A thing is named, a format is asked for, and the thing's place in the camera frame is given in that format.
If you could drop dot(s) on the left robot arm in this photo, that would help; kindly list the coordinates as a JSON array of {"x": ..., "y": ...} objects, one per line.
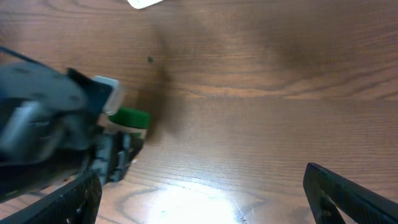
[{"x": 55, "y": 126}]

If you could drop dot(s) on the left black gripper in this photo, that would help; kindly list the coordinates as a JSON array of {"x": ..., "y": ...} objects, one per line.
[{"x": 113, "y": 151}]

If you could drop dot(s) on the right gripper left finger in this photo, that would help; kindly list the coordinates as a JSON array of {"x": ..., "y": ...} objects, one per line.
[{"x": 77, "y": 202}]

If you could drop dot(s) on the white barcode scanner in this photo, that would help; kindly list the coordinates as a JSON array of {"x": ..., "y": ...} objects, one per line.
[{"x": 141, "y": 4}]

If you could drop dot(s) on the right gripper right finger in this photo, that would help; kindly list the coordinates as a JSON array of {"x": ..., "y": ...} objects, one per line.
[{"x": 329, "y": 194}]

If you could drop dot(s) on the green lid jar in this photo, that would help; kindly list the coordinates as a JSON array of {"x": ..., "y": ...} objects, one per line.
[{"x": 130, "y": 121}]

